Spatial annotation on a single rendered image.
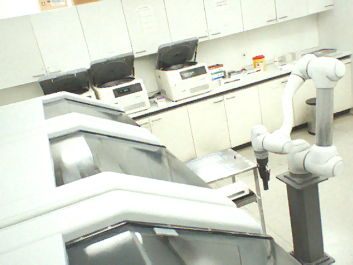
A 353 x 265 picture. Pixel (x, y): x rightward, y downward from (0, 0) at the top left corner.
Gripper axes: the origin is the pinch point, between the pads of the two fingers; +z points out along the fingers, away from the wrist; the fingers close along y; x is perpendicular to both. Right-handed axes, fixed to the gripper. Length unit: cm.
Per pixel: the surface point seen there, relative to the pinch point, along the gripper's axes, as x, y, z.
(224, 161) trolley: -4.2, -48.5, -2.0
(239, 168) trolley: -2.0, -30.1, -2.0
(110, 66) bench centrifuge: -37, -258, -67
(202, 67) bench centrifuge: 70, -234, -42
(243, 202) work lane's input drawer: -21.3, 6.7, 1.6
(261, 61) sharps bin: 169, -259, -24
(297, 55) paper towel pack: 240, -273, -15
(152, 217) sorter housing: -99, 118, -77
